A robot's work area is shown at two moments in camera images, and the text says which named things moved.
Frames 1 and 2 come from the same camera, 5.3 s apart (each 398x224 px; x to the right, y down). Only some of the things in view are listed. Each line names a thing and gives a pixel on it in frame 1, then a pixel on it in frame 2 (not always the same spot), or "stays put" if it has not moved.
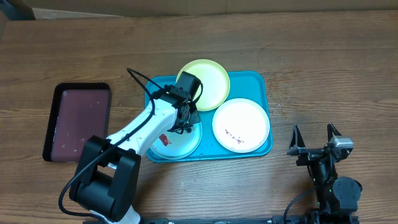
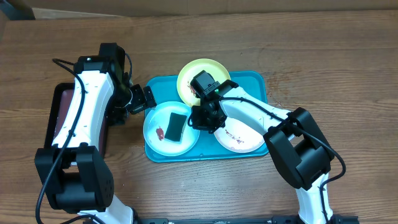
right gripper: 296,147 -> 199,124
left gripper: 194,117 -> 142,102
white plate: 240,125 stays put
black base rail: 279,219 stays put
